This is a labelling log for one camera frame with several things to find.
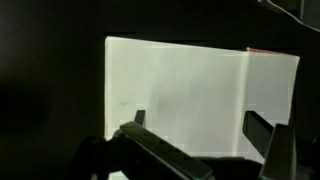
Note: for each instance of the tan Intelligent Robotic Systems book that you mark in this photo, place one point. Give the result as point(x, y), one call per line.
point(193, 93)

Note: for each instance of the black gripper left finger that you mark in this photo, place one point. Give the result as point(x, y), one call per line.
point(156, 146)

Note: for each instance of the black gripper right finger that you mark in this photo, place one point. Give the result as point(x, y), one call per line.
point(280, 150)

